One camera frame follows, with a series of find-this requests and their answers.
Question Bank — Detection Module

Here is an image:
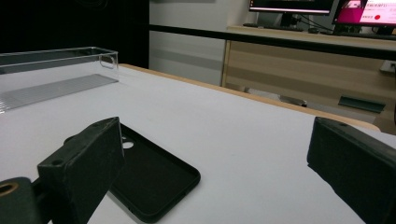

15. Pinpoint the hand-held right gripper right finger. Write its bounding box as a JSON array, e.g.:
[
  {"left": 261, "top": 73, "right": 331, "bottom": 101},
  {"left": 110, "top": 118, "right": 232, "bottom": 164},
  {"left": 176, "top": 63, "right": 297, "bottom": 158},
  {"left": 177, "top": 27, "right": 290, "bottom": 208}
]
[{"left": 306, "top": 116, "right": 396, "bottom": 224}]

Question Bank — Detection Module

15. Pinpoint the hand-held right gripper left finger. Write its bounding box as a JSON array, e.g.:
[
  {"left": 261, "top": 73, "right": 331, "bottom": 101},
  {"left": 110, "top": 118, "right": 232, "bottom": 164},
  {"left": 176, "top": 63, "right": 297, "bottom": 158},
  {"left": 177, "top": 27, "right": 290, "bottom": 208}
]
[{"left": 36, "top": 116, "right": 126, "bottom": 224}]

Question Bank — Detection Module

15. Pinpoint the black phone case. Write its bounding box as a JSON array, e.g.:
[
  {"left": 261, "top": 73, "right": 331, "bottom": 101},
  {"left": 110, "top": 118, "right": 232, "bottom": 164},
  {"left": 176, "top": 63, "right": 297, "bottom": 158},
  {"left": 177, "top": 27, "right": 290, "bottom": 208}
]
[{"left": 64, "top": 123, "right": 202, "bottom": 224}]

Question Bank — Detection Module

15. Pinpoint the clear acrylic storage box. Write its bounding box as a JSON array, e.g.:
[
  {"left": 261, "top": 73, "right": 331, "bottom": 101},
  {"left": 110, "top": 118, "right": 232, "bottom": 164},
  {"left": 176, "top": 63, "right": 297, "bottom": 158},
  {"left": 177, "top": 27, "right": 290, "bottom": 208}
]
[{"left": 0, "top": 46, "right": 120, "bottom": 116}]

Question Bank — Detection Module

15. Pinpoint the dark green tray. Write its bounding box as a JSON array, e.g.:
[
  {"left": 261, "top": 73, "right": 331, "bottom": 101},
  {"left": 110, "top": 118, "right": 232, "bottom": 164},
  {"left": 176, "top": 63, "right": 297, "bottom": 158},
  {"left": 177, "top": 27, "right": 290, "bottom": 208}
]
[{"left": 337, "top": 95, "right": 387, "bottom": 114}]

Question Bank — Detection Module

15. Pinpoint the dark desk foot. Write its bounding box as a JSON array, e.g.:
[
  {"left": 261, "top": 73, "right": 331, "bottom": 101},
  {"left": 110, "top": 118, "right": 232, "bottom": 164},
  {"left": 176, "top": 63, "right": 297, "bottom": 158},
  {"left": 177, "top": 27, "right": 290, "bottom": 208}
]
[{"left": 278, "top": 94, "right": 308, "bottom": 107}]

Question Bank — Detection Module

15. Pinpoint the light wooden desk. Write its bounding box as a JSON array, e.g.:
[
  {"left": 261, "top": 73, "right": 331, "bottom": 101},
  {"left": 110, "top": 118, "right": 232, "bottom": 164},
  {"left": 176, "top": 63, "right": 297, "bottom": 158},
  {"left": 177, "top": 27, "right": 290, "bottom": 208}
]
[{"left": 221, "top": 25, "right": 396, "bottom": 135}]

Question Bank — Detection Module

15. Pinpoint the black curtain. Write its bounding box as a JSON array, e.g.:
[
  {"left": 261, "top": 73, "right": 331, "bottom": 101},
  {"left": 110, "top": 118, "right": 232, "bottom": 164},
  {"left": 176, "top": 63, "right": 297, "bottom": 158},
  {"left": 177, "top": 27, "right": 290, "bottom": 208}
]
[{"left": 0, "top": 0, "right": 150, "bottom": 70}]

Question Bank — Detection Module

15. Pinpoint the dark-screen computer monitor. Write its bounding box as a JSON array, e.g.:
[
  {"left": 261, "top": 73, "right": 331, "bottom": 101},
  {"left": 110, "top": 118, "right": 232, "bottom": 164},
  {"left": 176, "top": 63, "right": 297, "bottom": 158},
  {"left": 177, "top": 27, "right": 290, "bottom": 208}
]
[{"left": 247, "top": 0, "right": 336, "bottom": 28}]

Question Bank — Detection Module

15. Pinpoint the black horizontal rail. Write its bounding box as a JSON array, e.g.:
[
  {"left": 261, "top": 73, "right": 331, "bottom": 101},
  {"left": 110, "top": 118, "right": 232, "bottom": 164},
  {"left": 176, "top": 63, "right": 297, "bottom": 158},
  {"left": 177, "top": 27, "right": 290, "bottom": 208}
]
[{"left": 148, "top": 23, "right": 396, "bottom": 62}]

